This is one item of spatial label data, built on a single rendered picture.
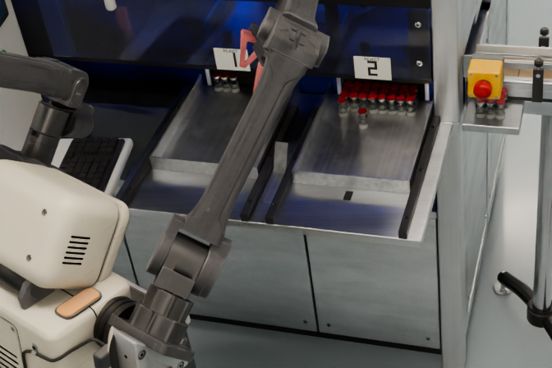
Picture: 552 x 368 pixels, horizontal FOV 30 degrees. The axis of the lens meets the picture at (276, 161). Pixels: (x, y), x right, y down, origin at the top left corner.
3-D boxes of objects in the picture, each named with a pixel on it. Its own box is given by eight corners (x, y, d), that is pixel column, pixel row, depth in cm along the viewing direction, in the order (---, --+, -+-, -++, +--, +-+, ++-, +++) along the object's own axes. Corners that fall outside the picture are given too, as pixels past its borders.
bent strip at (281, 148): (278, 161, 234) (275, 140, 230) (291, 163, 233) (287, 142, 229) (259, 201, 223) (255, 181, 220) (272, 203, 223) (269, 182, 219)
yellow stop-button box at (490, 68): (471, 80, 236) (471, 53, 232) (503, 81, 234) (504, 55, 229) (466, 98, 230) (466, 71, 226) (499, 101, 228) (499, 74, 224)
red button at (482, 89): (475, 90, 230) (475, 75, 227) (493, 91, 229) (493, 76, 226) (472, 100, 227) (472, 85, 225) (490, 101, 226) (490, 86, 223)
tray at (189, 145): (202, 85, 262) (200, 74, 260) (300, 92, 254) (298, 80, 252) (152, 168, 237) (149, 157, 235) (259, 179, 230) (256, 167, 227)
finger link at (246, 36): (234, 76, 207) (256, 39, 202) (224, 57, 212) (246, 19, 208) (263, 85, 210) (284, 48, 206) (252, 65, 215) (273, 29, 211)
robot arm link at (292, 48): (276, 6, 151) (337, 38, 152) (269, 11, 165) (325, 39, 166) (143, 277, 154) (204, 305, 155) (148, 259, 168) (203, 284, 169)
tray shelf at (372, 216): (185, 90, 265) (184, 84, 264) (457, 110, 244) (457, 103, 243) (110, 213, 230) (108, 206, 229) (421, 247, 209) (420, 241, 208)
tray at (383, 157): (331, 94, 252) (329, 82, 250) (437, 102, 244) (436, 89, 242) (293, 182, 227) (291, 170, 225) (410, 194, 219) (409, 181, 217)
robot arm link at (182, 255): (149, 294, 153) (181, 310, 153) (179, 232, 154) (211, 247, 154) (148, 288, 162) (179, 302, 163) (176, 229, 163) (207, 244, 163)
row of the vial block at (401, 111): (342, 106, 247) (340, 90, 244) (416, 112, 242) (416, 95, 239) (340, 112, 245) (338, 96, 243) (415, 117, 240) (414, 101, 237)
